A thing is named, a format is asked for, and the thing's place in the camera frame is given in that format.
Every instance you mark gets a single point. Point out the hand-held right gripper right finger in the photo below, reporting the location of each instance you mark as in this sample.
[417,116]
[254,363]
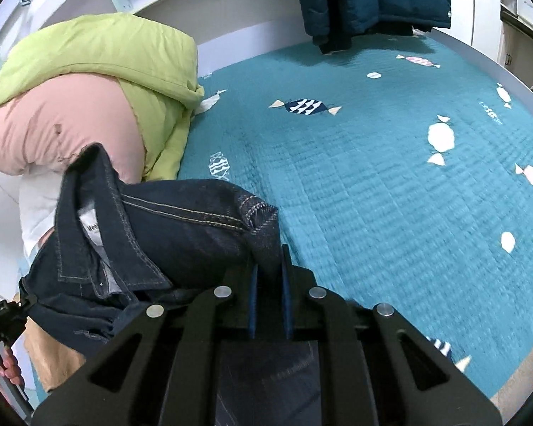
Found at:
[288,301]

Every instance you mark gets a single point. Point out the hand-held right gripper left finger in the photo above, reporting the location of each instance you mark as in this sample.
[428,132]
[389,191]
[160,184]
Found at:
[254,301]

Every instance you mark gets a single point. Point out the dark denim jacket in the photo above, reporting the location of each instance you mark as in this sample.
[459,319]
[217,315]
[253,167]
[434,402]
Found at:
[182,230]

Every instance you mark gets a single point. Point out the person's left hand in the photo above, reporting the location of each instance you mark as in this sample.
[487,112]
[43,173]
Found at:
[9,367]

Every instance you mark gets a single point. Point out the tan pants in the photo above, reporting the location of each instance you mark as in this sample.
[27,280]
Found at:
[57,359]

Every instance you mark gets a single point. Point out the white pillow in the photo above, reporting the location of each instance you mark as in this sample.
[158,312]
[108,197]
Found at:
[37,208]

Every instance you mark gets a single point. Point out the pink quilt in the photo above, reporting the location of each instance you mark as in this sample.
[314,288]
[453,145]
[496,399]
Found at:
[62,115]

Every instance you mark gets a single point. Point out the green quilt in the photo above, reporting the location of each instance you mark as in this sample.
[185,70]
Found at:
[115,49]

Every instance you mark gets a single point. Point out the white wardrobe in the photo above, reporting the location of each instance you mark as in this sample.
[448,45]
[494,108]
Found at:
[475,4]

